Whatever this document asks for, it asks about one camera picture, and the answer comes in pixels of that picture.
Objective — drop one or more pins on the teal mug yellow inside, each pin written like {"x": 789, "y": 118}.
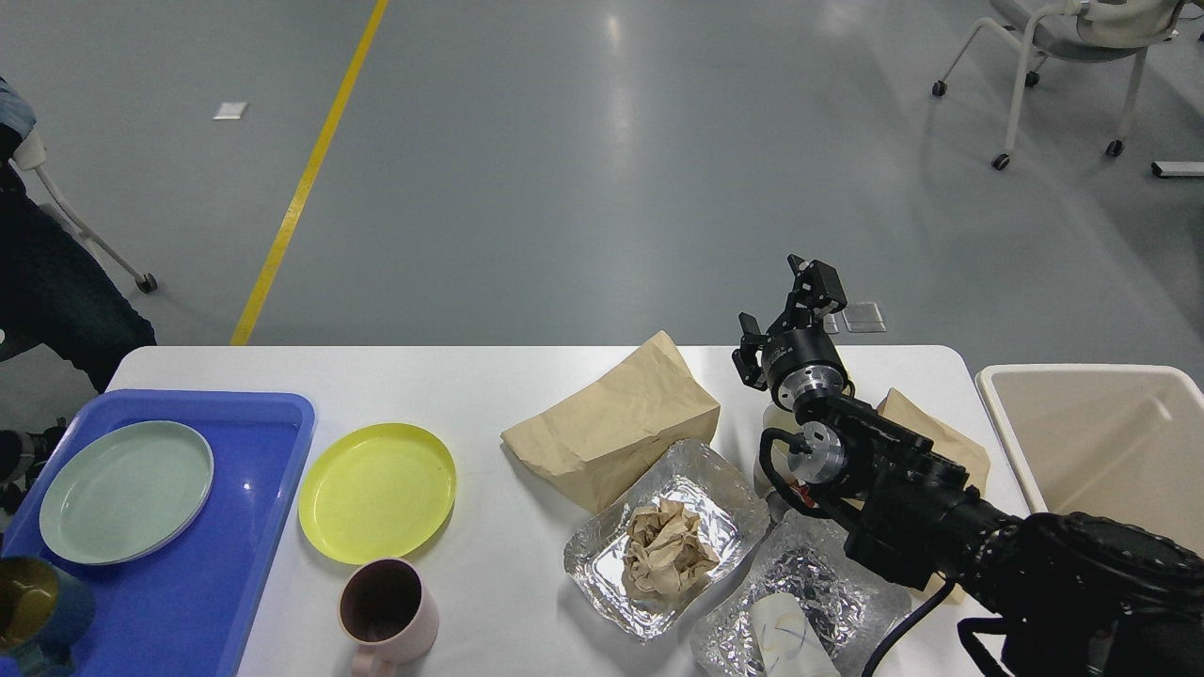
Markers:
{"x": 44, "y": 612}

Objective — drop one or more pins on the crumpled brown paper ball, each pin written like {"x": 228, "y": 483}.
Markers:
{"x": 666, "y": 555}

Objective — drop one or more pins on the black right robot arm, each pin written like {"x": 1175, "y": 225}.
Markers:
{"x": 1068, "y": 594}

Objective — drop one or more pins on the yellow plastic plate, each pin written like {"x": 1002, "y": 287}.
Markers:
{"x": 378, "y": 492}

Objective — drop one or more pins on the white wheeled chair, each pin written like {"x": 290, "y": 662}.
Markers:
{"x": 1076, "y": 32}

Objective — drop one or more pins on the foil tray with cup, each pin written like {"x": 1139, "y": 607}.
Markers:
{"x": 851, "y": 609}

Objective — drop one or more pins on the grey bar on floor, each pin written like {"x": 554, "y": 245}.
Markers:
{"x": 1177, "y": 169}

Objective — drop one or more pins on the small brown paper bag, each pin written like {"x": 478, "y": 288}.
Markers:
{"x": 947, "y": 441}

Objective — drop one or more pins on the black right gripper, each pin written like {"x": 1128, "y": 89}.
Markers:
{"x": 799, "y": 366}

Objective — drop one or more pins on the foil tray with paper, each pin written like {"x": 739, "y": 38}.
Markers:
{"x": 731, "y": 520}

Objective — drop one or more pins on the pink mug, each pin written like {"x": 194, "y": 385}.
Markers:
{"x": 391, "y": 615}

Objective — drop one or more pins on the pale green plate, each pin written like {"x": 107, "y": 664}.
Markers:
{"x": 130, "y": 492}

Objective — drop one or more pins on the large brown paper bag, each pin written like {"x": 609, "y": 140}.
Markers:
{"x": 595, "y": 444}

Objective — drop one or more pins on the seated person in dark clothes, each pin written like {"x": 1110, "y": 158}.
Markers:
{"x": 53, "y": 291}

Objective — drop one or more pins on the white paper cup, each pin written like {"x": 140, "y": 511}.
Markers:
{"x": 787, "y": 642}

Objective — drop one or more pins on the beige plastic bin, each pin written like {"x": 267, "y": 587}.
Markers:
{"x": 1117, "y": 441}

